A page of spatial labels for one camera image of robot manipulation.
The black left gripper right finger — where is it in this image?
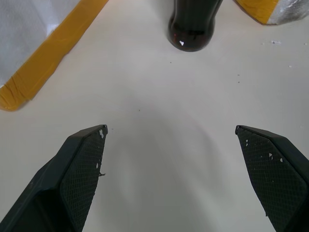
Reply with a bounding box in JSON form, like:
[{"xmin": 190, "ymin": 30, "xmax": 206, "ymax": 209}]
[{"xmin": 235, "ymin": 125, "xmax": 309, "ymax": 232}]

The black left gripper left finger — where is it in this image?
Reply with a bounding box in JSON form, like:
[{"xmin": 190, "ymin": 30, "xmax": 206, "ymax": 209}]
[{"xmin": 0, "ymin": 124, "xmax": 108, "ymax": 232}]

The dark cola bottle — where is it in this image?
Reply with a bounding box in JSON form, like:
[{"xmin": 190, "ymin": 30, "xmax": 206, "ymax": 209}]
[{"xmin": 168, "ymin": 0, "xmax": 223, "ymax": 52}]

